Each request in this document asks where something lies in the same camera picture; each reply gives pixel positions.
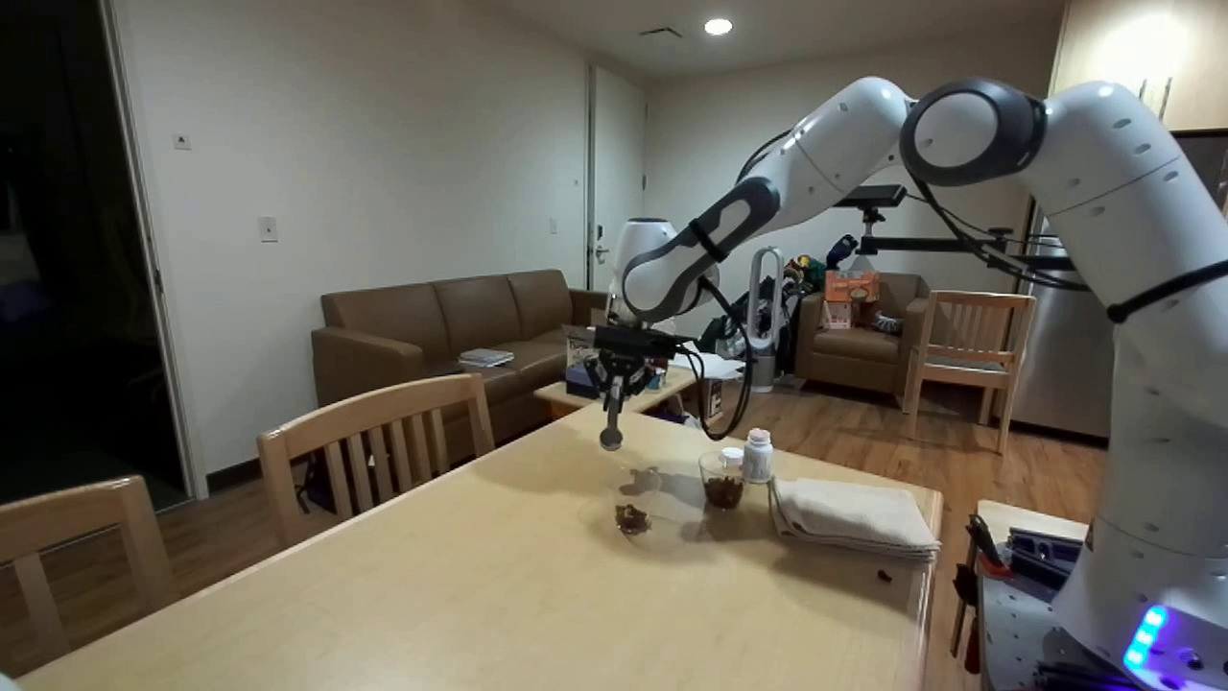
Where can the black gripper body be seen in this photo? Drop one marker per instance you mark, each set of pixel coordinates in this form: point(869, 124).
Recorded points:
point(636, 352)

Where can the grey measuring spoon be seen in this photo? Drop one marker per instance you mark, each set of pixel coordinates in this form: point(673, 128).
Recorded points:
point(611, 409)

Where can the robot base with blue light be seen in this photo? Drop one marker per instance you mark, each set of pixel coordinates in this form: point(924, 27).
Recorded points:
point(1162, 631)

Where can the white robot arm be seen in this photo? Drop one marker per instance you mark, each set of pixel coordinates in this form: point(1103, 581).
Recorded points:
point(1134, 215)

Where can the clear cup with nuts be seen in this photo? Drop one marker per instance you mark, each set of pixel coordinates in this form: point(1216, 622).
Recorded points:
point(725, 476)

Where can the brown leather sofa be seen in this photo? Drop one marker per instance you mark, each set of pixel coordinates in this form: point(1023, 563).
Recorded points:
point(410, 330)

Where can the white pill bottle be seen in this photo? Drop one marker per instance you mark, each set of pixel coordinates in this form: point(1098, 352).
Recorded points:
point(756, 454)

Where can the wooden dining table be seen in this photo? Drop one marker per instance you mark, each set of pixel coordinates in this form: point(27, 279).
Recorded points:
point(515, 577)

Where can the brown armchair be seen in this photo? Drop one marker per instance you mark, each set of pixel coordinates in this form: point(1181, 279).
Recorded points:
point(865, 357)

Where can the folded beige cloth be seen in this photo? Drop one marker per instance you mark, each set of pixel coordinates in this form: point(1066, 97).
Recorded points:
point(852, 517)

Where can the wooden chair in background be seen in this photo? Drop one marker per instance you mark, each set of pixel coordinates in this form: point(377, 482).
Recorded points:
point(973, 338)

